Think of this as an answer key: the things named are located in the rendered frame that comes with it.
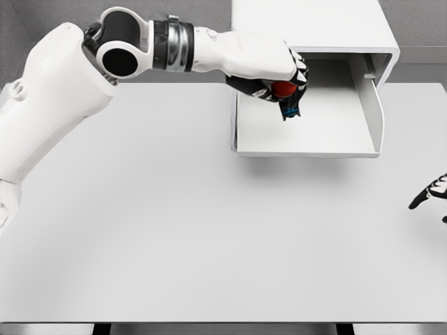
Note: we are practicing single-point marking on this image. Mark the white cabinet drawer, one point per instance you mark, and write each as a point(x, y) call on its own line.
point(314, 118)

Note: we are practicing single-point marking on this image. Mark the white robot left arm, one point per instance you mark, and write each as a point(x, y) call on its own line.
point(56, 104)

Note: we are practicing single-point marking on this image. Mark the white tabletop storage cabinet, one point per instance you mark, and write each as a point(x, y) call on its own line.
point(314, 24)

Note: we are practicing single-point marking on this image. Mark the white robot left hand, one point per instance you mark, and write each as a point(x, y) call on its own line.
point(269, 59)

